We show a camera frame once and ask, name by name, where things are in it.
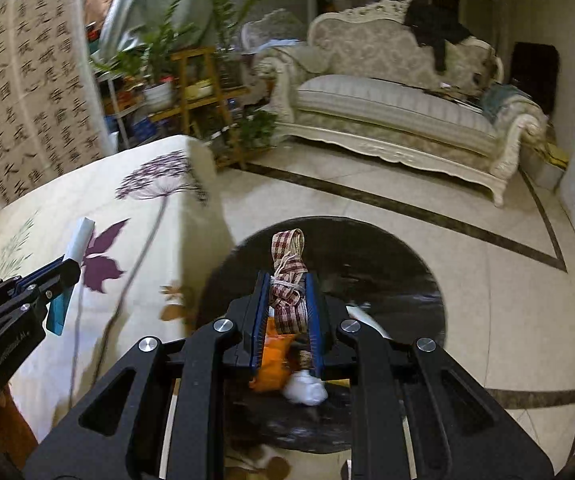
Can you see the tall green plant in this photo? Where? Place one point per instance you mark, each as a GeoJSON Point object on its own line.
{"type": "Point", "coordinates": [225, 15]}

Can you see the blue cloth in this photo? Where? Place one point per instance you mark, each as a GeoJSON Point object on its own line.
{"type": "Point", "coordinates": [502, 102]}

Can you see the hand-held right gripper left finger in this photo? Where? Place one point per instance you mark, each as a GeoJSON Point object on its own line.
{"type": "Point", "coordinates": [260, 320]}

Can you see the ornate white sofa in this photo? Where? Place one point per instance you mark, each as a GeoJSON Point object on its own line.
{"type": "Point", "coordinates": [392, 110]}

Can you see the brown papers pile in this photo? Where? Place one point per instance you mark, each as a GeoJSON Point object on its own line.
{"type": "Point", "coordinates": [455, 94]}

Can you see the orange plastic bag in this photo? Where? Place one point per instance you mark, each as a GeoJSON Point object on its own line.
{"type": "Point", "coordinates": [272, 360]}

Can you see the black-lined trash bin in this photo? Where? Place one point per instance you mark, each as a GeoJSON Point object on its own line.
{"type": "Point", "coordinates": [367, 270]}

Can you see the black jacket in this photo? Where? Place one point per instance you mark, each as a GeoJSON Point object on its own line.
{"type": "Point", "coordinates": [432, 25]}

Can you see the floral tablecloth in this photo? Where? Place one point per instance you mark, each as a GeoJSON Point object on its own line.
{"type": "Point", "coordinates": [157, 240]}

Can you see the wooden plant stand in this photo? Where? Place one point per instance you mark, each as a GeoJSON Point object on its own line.
{"type": "Point", "coordinates": [192, 54]}

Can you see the ornate white armchair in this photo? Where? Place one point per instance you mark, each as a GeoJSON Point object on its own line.
{"type": "Point", "coordinates": [272, 25]}

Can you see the green plant in white pot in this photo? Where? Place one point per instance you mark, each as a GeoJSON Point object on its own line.
{"type": "Point", "coordinates": [160, 95]}

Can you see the dark brown panel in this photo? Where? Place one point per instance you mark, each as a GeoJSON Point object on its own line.
{"type": "Point", "coordinates": [535, 75]}

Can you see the white metal rack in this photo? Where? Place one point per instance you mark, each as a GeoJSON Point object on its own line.
{"type": "Point", "coordinates": [117, 110]}

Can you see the calligraphy paper sheet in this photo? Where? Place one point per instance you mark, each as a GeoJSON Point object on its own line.
{"type": "Point", "coordinates": [42, 85]}

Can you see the small leafy plant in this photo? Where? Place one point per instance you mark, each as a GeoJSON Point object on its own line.
{"type": "Point", "coordinates": [257, 127]}

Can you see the yellow bowl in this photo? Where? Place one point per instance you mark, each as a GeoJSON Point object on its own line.
{"type": "Point", "coordinates": [198, 91]}

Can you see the brown wooden table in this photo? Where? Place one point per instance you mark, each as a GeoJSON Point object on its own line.
{"type": "Point", "coordinates": [10, 425]}

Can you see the yellow box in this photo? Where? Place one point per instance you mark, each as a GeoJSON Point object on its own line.
{"type": "Point", "coordinates": [557, 157]}

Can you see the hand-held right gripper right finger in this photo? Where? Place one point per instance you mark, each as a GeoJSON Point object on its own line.
{"type": "Point", "coordinates": [315, 325]}

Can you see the white tissue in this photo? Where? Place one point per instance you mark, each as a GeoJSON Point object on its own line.
{"type": "Point", "coordinates": [305, 390]}

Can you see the white paper packet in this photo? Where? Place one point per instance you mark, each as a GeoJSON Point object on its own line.
{"type": "Point", "coordinates": [80, 240]}

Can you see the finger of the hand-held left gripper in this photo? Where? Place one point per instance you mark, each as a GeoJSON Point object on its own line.
{"type": "Point", "coordinates": [65, 275]}
{"type": "Point", "coordinates": [7, 286]}

